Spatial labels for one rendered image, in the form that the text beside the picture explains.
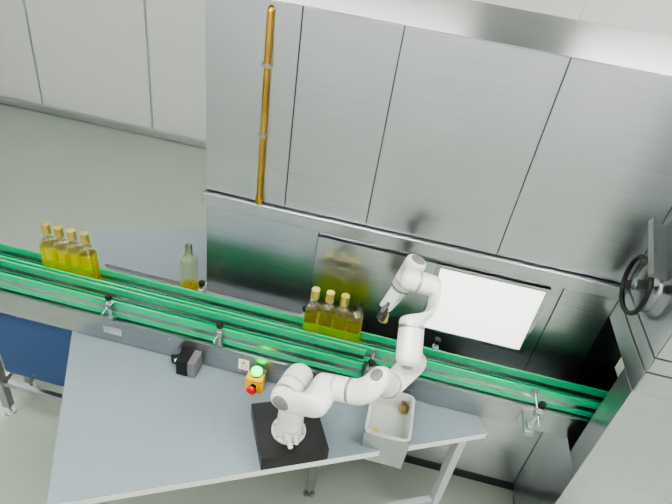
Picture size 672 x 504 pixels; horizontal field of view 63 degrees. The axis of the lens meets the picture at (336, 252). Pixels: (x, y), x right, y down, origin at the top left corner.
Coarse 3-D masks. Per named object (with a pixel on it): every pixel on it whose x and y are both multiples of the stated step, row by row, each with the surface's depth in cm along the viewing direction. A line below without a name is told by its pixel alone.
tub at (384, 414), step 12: (396, 396) 219; (408, 396) 218; (372, 408) 219; (384, 408) 220; (396, 408) 221; (408, 408) 219; (372, 420) 214; (384, 420) 215; (396, 420) 216; (408, 420) 211; (372, 432) 202; (384, 432) 211; (396, 432) 211; (408, 432) 204
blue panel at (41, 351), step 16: (0, 320) 242; (16, 320) 239; (0, 336) 248; (16, 336) 246; (32, 336) 243; (48, 336) 241; (64, 336) 239; (0, 352) 255; (16, 352) 252; (32, 352) 250; (48, 352) 248; (64, 352) 245; (16, 368) 260; (32, 368) 257; (48, 368) 254; (64, 368) 252
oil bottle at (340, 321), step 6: (336, 312) 215; (342, 312) 215; (348, 312) 216; (336, 318) 216; (342, 318) 215; (348, 318) 218; (336, 324) 217; (342, 324) 217; (336, 330) 219; (342, 330) 219; (330, 336) 222; (336, 336) 221; (342, 336) 220
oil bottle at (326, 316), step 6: (324, 306) 216; (324, 312) 215; (330, 312) 215; (324, 318) 217; (330, 318) 216; (318, 324) 219; (324, 324) 218; (330, 324) 218; (318, 330) 221; (324, 330) 220; (330, 330) 220
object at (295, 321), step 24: (144, 288) 237; (168, 288) 233; (240, 312) 233; (264, 312) 230; (360, 336) 226; (432, 360) 226; (456, 360) 223; (480, 360) 221; (528, 384) 222; (552, 384) 220; (576, 384) 218
